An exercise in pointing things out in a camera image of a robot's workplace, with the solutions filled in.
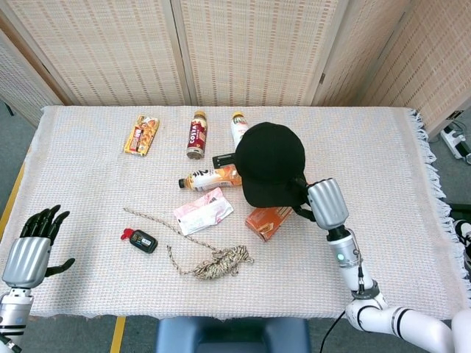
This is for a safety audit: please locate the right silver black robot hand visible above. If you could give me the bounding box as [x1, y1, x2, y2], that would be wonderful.
[285, 176, 350, 230]

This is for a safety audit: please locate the black white sneaker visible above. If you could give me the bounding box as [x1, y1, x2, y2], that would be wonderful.
[453, 219, 471, 282]

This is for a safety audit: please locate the woven folding screen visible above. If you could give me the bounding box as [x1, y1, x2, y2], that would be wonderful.
[0, 0, 471, 143]

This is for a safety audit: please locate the yellow snack bar package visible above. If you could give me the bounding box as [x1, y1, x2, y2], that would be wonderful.
[122, 115, 160, 157]

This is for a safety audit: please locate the black device with red cap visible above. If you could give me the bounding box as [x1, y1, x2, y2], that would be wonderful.
[121, 228, 158, 254]

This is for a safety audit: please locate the white power strip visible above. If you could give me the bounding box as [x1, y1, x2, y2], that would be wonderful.
[439, 126, 471, 163]

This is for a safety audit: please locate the small black rectangular box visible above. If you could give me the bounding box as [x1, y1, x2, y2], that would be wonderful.
[212, 152, 236, 171]

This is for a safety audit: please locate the black baseball cap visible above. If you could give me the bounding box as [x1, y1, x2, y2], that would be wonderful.
[234, 122, 308, 210]

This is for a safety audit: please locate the black cable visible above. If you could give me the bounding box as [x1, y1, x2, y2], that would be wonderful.
[318, 310, 349, 353]

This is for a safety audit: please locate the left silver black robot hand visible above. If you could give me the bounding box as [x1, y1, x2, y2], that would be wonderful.
[1, 204, 77, 289]

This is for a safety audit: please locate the red Costa coffee bottle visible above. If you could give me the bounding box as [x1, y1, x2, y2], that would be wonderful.
[186, 110, 209, 160]

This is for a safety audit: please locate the pink white plastic pouch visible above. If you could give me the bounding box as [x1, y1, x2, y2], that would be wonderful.
[173, 187, 235, 237]

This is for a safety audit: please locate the white milk tea bottle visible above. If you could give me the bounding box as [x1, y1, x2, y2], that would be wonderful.
[230, 111, 251, 148]

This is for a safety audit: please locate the orange juice bottle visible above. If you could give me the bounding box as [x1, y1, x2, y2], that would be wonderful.
[178, 164, 244, 193]

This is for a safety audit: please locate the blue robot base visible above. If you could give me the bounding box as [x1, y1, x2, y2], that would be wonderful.
[154, 316, 314, 353]

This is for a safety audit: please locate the orange cardboard box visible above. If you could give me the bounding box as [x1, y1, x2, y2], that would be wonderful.
[245, 206, 295, 243]

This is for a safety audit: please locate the white woven tablecloth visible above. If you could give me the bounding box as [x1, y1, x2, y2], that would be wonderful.
[0, 105, 467, 321]

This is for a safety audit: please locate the braided beige rope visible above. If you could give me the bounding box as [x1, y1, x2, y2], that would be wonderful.
[123, 207, 255, 281]

